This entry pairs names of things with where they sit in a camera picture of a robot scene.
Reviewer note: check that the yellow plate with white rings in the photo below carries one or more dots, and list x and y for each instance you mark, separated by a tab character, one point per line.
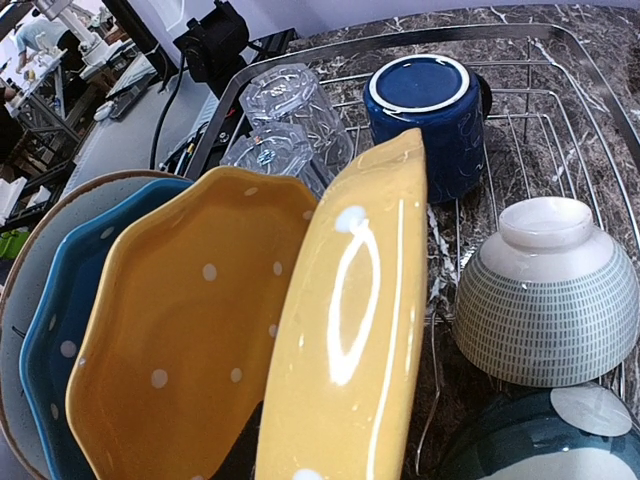
343	373

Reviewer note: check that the yellow polka dot plate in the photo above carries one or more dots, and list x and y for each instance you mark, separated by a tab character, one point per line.
178	345

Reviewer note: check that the large beige plate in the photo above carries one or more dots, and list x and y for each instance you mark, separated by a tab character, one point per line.
23	289

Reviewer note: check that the blue polka dot plate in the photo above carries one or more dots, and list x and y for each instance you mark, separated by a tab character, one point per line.
58	326

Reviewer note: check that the right clear glass cup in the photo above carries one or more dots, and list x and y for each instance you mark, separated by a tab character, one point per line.
280	149

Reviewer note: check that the clear glass cup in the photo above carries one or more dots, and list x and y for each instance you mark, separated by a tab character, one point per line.
280	149
291	93

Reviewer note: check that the left clear glass cup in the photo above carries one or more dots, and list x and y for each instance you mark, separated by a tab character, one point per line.
291	93

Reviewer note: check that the dark blue ceramic mug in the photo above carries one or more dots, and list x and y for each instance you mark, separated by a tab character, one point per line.
448	102

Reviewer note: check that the white green patterned bowl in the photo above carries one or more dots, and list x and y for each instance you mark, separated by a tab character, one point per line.
549	300

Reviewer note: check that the teal and white bowl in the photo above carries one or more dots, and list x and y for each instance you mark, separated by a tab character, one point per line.
579	432

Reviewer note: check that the wire dish rack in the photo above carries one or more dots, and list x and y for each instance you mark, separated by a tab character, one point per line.
555	128

